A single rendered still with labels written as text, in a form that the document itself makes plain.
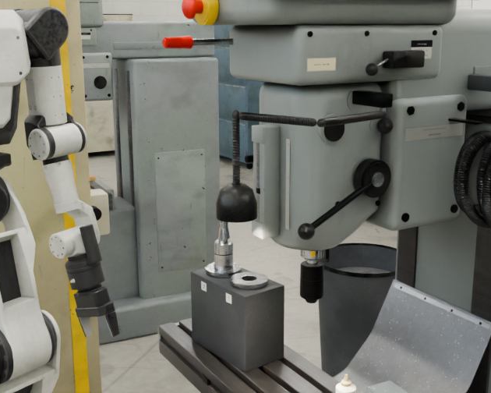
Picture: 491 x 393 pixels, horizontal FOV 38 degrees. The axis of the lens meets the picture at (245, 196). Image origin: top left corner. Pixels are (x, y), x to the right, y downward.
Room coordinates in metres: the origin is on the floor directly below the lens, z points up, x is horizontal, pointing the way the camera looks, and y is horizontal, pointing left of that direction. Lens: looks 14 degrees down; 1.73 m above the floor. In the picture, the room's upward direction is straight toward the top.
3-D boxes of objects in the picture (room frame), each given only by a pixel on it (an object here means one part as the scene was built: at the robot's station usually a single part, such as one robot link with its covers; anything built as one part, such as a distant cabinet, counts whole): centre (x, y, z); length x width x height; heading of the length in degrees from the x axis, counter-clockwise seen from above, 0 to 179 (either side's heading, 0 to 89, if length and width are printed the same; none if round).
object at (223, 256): (1.64, 0.05, 1.18); 0.05 x 0.05 x 0.06
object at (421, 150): (1.44, -0.30, 1.47); 0.24 x 0.19 x 0.26; 30
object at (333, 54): (1.36, -0.17, 1.68); 0.34 x 0.24 x 0.10; 120
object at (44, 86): (1.76, 0.49, 1.52); 0.13 x 0.12 x 0.22; 144
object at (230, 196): (1.20, 0.02, 1.43); 0.07 x 0.07 x 0.06
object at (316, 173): (1.34, -0.14, 1.47); 0.21 x 0.19 x 0.32; 30
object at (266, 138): (1.29, -0.04, 1.45); 0.04 x 0.04 x 0.21; 30
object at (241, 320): (1.60, 0.02, 1.05); 0.22 x 0.12 x 0.20; 38
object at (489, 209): (1.31, -0.46, 1.45); 0.18 x 0.16 x 0.21; 120
